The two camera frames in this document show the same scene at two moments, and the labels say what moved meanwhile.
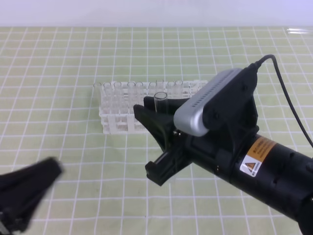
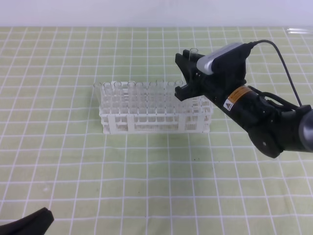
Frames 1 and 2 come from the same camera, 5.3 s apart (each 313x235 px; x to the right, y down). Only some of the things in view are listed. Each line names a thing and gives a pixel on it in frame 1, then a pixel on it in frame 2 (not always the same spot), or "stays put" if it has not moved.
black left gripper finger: (21, 191) → (38, 223)
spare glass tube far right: (297, 31) stays put
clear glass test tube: (160, 99) → (193, 53)
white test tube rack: (117, 101) stays put
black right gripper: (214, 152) → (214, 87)
